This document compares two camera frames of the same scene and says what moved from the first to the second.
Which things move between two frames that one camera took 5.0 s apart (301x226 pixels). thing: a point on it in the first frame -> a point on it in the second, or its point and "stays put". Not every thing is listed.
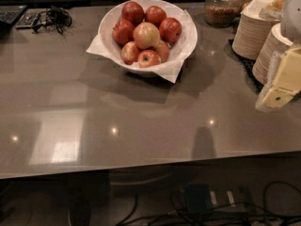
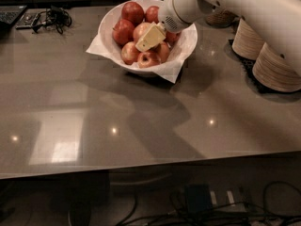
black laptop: [10, 14] stays put
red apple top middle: [155, 14] stays put
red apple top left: [133, 11] stays put
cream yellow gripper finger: [284, 80] -> [181, 8]
